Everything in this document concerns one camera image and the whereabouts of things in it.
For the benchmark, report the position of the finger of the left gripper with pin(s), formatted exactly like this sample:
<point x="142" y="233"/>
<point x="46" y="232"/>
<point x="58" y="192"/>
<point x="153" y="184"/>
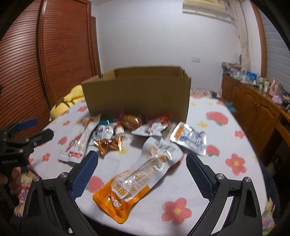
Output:
<point x="38" y="138"/>
<point x="21" y="126"/>

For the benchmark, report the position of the white red chicken-feet packet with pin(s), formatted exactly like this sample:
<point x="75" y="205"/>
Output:
<point x="75" y="150"/>

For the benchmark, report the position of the floral white bedsheet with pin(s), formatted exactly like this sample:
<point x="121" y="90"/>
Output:
<point x="174" y="204"/>

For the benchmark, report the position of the person's left hand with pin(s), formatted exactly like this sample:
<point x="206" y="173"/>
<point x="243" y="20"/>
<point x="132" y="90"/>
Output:
<point x="14" y="181"/>

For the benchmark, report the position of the white red snack pouch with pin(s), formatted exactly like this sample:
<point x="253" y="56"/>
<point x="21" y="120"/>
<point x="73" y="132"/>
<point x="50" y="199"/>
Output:
<point x="153" y="127"/>

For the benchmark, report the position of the white air conditioner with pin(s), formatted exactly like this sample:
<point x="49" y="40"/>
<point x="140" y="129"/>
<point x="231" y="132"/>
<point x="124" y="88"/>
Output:
<point x="219" y="10"/>

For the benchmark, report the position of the silver foil snack pouch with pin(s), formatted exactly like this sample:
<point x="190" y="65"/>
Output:
<point x="185" y="136"/>

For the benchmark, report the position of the wooden louvered wardrobe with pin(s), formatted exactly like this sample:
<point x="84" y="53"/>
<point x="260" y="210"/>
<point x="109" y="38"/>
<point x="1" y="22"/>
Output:
<point x="47" y="48"/>

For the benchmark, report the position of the white wall switch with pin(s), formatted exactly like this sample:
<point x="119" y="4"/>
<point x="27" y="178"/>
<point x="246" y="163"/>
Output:
<point x="195" y="59"/>

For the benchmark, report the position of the white blue snack packet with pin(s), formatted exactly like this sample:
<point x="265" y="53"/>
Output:
<point x="101" y="133"/>

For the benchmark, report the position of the blue foil candy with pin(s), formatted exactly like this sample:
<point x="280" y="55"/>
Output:
<point x="104" y="122"/>

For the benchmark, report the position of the pink small bag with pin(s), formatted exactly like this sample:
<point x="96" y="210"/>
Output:
<point x="274" y="88"/>

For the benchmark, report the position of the small white candy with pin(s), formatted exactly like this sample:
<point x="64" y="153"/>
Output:
<point x="119" y="130"/>

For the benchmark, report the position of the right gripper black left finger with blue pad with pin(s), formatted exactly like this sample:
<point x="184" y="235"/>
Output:
<point x="50" y="207"/>

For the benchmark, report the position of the orange clear snack pouch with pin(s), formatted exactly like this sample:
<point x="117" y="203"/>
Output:
<point x="118" y="195"/>

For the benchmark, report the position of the brown cardboard box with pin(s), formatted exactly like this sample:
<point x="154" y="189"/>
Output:
<point x="145" y="90"/>

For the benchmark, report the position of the gold foil candy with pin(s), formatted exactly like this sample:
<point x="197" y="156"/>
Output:
<point x="104" y="145"/>

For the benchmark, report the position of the orange jelly cup snack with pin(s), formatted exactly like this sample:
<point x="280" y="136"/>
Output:
<point x="130" y="121"/>

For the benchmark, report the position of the clear sesame cracker pack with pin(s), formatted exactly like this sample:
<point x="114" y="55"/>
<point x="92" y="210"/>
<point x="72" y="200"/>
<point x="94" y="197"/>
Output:
<point x="166" y="133"/>

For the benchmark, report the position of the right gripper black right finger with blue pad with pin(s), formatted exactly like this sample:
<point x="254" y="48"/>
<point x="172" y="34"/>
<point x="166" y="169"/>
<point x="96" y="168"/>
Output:
<point x="244" y="215"/>

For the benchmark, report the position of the wooden sideboard cabinet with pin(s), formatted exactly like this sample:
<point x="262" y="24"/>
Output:
<point x="256" y="113"/>

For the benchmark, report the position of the yellow plush toy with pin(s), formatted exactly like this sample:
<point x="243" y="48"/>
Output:
<point x="64" y="104"/>

